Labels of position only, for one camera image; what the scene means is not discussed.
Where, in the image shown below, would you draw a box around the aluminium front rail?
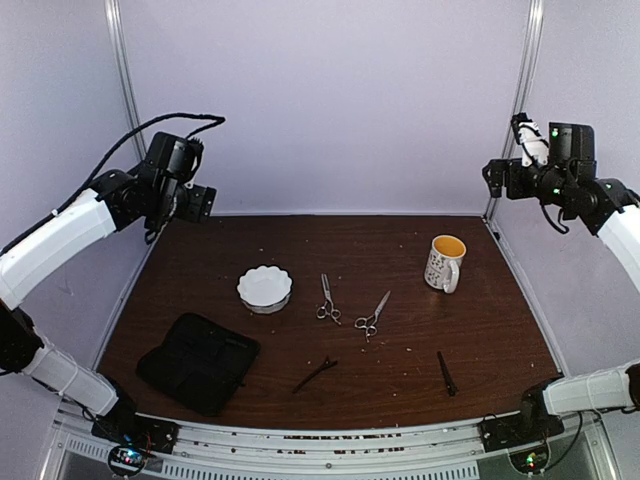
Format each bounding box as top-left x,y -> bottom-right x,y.
39,394 -> 621,480

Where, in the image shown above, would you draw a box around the white scalloped bowl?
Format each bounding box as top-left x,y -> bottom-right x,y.
236,265 -> 293,315

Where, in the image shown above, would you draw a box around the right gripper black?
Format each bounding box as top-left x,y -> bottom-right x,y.
483,156 -> 573,207

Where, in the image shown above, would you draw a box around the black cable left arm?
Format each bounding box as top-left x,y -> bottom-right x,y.
52,113 -> 226,216

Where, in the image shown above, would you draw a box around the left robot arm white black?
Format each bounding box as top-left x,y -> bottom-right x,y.
1,132 -> 216,444

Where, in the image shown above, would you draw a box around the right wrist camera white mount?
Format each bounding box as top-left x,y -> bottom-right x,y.
511,112 -> 549,167

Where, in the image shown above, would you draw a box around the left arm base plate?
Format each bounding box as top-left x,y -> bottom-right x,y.
91,414 -> 179,454

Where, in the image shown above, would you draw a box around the white patterned mug yellow inside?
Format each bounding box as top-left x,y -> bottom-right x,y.
423,234 -> 467,294

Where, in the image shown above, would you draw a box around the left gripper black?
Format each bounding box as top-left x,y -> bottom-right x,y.
152,182 -> 216,224

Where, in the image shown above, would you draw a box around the aluminium frame post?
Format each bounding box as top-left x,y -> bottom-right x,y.
482,0 -> 545,221
103,0 -> 141,129

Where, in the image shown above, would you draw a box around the silver scissors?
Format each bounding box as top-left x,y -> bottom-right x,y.
354,291 -> 391,343
316,273 -> 342,326

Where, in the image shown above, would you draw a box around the right aluminium frame post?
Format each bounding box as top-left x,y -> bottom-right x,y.
482,0 -> 545,221

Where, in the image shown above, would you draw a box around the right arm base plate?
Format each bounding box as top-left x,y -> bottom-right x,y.
478,413 -> 565,452

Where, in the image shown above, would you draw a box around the left aluminium frame post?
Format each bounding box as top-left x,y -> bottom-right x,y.
103,0 -> 141,129

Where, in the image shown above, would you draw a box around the black hair clip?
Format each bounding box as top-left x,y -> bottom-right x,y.
291,356 -> 338,394
436,351 -> 458,397

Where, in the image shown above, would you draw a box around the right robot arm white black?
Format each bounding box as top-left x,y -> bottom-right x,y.
482,112 -> 639,442

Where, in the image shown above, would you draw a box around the black zip tool case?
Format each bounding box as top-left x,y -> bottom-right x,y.
136,313 -> 261,417

